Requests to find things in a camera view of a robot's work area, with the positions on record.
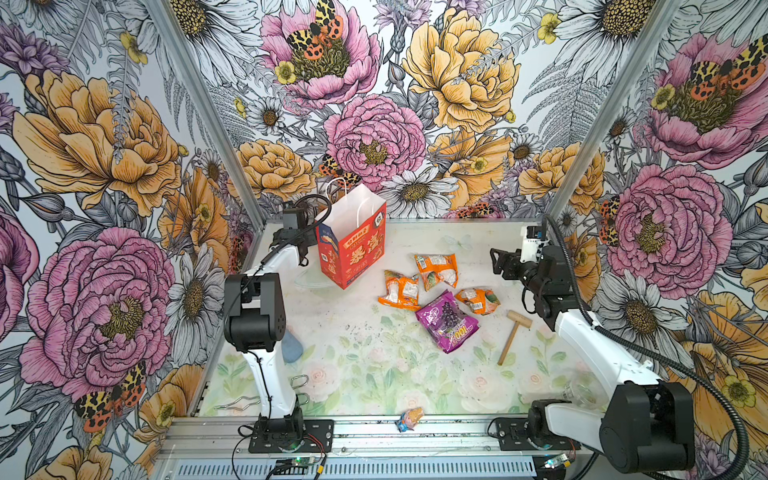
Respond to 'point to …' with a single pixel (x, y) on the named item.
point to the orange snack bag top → (436, 267)
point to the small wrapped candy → (409, 419)
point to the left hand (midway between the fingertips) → (302, 238)
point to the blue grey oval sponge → (291, 349)
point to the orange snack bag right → (479, 301)
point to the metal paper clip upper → (301, 375)
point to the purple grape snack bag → (447, 322)
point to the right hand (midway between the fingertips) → (502, 258)
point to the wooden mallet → (519, 320)
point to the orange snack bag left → (401, 291)
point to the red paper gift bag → (351, 239)
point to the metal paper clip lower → (245, 402)
